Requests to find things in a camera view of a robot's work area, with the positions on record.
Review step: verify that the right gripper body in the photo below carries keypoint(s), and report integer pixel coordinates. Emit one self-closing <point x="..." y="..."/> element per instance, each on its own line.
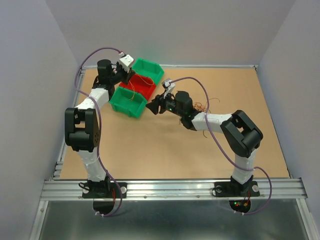
<point x="167" y="104"/>

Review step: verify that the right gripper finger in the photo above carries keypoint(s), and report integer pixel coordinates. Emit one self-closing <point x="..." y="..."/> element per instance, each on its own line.
<point x="158" y="97"/>
<point x="154" y="105"/>

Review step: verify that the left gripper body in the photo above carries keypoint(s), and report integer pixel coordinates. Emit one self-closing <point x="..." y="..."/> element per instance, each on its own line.
<point x="122" y="75"/>

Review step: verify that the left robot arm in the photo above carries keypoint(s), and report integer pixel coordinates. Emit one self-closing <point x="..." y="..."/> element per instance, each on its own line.
<point x="81" y="127"/>

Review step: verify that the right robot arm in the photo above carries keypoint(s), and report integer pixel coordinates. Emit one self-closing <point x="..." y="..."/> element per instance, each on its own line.
<point x="242" y="135"/>

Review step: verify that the red bin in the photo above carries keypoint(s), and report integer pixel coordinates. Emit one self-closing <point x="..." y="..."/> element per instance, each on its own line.
<point x="140" y="84"/>

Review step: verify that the far green bin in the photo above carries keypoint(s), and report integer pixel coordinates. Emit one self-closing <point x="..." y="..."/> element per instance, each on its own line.
<point x="148" y="69"/>

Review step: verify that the green bin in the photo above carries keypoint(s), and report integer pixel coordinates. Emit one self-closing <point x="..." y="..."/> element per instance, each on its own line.
<point x="128" y="102"/>
<point x="148" y="69"/>

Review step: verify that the near green bin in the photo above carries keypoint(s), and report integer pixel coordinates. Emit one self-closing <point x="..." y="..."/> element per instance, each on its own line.
<point x="128" y="102"/>

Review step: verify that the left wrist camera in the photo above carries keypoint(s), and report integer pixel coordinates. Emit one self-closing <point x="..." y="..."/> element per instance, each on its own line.
<point x="126" y="61"/>

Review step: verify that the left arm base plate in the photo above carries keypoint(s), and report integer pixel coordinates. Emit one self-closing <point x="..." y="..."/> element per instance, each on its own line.
<point x="117" y="190"/>

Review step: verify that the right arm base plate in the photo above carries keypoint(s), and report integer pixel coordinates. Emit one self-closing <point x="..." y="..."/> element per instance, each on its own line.
<point x="224" y="189"/>

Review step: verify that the aluminium rail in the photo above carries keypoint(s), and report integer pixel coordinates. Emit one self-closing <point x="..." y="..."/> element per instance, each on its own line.
<point x="169" y="190"/>

